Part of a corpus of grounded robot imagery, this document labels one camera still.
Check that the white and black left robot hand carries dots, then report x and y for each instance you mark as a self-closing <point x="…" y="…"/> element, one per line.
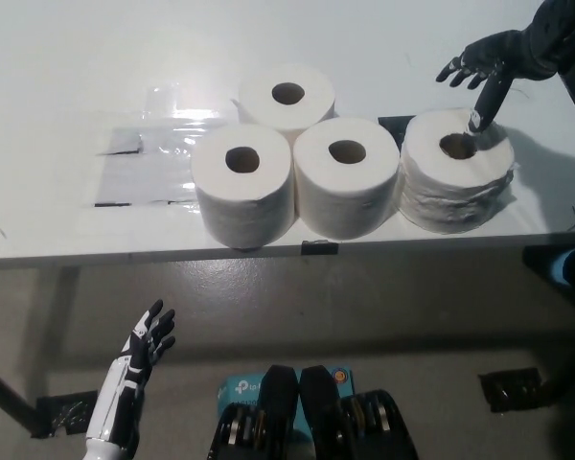
<point x="120" y="388"/>

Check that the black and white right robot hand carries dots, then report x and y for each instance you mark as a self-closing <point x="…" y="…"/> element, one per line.
<point x="508" y="55"/>

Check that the smooth white toilet paper roll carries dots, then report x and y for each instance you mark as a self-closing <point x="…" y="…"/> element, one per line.
<point x="314" y="112"/>
<point x="345" y="201"/>
<point x="244" y="206"/>

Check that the black slanted table leg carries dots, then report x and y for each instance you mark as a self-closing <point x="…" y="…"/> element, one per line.
<point x="570" y="364"/>
<point x="5" y="388"/>

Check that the teal tp-link box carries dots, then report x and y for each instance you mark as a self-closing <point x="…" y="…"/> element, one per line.
<point x="239" y="388"/>

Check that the black tape square patch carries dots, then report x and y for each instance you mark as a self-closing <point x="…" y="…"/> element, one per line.
<point x="390" y="125"/>

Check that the blue round object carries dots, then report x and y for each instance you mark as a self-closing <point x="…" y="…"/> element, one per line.
<point x="563" y="268"/>

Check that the clear plastic sheet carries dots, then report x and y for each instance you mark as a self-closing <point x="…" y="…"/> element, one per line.
<point x="148" y="167"/>

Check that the small black tape strip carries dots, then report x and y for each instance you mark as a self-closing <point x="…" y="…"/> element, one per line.
<point x="318" y="247"/>

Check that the black table frame bracket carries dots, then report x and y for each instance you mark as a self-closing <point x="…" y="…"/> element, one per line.
<point x="536" y="263"/>

